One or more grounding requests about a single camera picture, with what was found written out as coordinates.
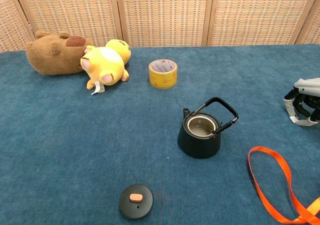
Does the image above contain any yellow packing tape roll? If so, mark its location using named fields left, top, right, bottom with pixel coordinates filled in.
left=148, top=58, right=179, bottom=90

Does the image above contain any black cast iron teapot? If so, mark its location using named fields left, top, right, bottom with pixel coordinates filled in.
left=177, top=96, right=239, bottom=159

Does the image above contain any blue carpet table cover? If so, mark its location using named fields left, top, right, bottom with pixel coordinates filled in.
left=0, top=43, right=320, bottom=225

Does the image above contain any black teapot lid orange knob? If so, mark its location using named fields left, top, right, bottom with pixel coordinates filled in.
left=118, top=183, right=154, bottom=220

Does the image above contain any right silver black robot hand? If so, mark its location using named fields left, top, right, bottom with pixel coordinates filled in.
left=283, top=77, right=320, bottom=127

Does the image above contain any orange lanyard ribbon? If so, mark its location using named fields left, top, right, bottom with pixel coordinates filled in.
left=247, top=146, right=320, bottom=225

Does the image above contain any yellow cat plush toy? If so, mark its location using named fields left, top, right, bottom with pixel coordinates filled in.
left=79, top=38, right=132, bottom=96

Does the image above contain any brown capybara plush toy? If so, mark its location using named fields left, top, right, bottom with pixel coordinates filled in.
left=25, top=30, right=94, bottom=76

